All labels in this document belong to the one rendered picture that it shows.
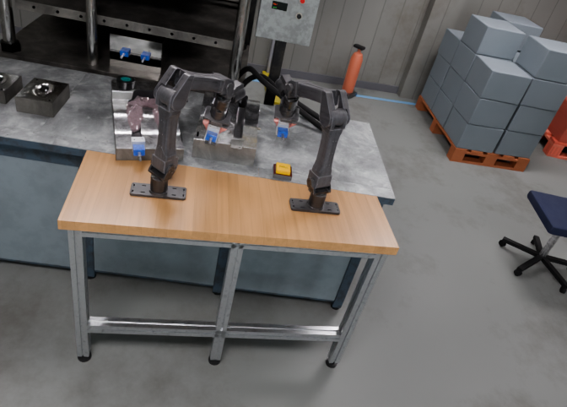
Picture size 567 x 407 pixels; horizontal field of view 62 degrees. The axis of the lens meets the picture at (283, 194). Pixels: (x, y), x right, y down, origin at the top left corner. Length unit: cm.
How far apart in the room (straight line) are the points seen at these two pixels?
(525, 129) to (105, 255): 356
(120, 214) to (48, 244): 84
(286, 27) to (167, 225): 141
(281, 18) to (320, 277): 136
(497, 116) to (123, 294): 329
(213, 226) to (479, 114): 309
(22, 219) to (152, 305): 71
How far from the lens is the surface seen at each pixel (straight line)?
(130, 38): 274
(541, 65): 439
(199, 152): 201
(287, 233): 172
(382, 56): 535
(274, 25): 269
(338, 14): 509
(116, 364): 228
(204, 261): 237
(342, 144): 238
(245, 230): 169
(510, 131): 457
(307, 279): 244
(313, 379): 234
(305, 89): 182
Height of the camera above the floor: 189
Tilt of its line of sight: 35 degrees down
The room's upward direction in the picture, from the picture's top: 14 degrees clockwise
